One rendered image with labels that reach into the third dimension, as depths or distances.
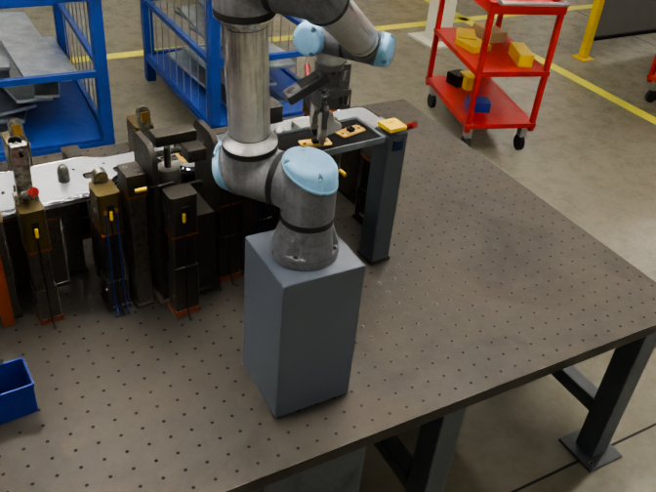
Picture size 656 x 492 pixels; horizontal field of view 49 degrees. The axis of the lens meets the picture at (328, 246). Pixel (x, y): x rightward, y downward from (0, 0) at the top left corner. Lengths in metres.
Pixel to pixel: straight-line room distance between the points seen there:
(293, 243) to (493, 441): 1.47
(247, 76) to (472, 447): 1.74
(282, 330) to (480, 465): 1.29
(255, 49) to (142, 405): 0.89
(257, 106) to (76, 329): 0.88
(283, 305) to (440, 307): 0.73
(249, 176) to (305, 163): 0.12
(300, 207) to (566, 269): 1.19
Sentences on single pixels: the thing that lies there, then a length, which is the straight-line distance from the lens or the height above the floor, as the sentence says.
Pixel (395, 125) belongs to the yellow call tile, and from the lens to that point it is 2.06.
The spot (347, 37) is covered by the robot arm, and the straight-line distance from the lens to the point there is 1.47.
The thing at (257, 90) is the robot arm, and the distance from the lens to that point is 1.42.
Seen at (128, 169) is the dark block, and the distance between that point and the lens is 1.86.
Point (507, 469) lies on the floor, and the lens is 2.71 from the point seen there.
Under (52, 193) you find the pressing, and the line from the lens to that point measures 2.03.
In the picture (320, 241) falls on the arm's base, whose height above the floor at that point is 1.16.
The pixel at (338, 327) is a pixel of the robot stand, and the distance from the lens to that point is 1.66.
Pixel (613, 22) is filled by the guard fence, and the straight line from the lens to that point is 6.69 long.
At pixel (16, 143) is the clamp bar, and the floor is 1.21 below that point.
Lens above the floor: 2.04
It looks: 35 degrees down
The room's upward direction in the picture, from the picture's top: 6 degrees clockwise
